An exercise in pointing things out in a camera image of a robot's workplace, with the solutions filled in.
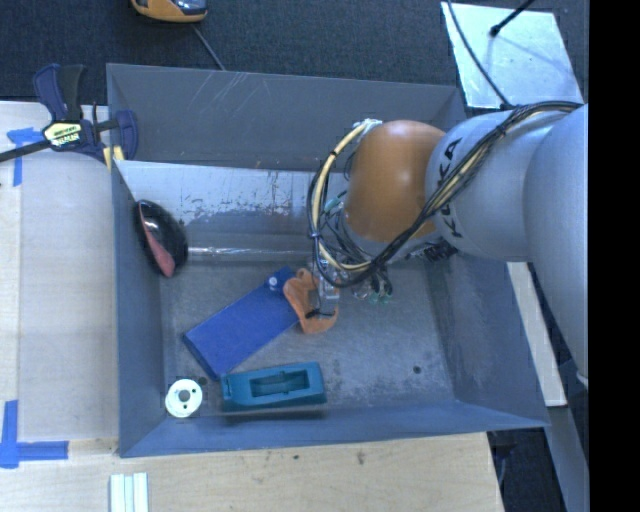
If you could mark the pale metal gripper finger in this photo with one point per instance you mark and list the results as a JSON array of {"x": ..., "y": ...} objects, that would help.
[
  {"x": 330, "y": 292},
  {"x": 322, "y": 270}
]

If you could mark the orange curved toy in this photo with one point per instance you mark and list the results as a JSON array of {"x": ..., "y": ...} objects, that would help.
[{"x": 300, "y": 300}]

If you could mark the grey metal bin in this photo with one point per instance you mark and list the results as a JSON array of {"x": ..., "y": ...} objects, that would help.
[{"x": 380, "y": 360}]

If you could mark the blue flat block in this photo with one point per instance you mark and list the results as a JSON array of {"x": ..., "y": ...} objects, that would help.
[{"x": 240, "y": 327}]

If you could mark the teal block with recess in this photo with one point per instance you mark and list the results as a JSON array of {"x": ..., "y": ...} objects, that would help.
[{"x": 272, "y": 386}]

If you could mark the black and red oval brush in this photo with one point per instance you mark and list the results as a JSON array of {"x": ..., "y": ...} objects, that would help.
[{"x": 162, "y": 239}]

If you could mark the pale wood board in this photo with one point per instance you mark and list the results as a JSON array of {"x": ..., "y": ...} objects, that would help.
[{"x": 65, "y": 300}]

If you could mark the black cylinder on white bracket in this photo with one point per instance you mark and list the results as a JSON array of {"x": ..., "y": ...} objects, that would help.
[{"x": 440, "y": 251}]

